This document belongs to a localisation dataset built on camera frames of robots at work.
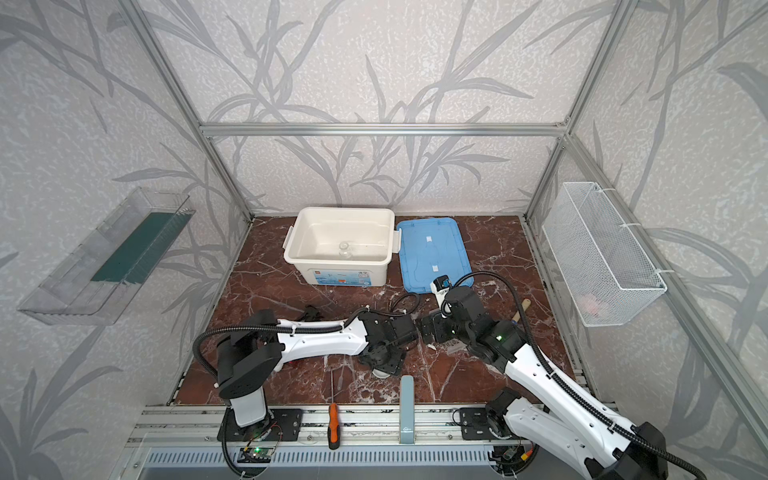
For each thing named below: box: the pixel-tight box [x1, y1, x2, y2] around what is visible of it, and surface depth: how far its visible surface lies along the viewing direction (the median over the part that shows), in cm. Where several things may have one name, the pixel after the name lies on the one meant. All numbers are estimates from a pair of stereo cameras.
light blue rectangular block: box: [399, 375, 415, 444], surface depth 75 cm
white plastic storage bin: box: [283, 207, 402, 287], surface depth 103 cm
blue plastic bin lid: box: [397, 217, 474, 294], surface depth 111 cm
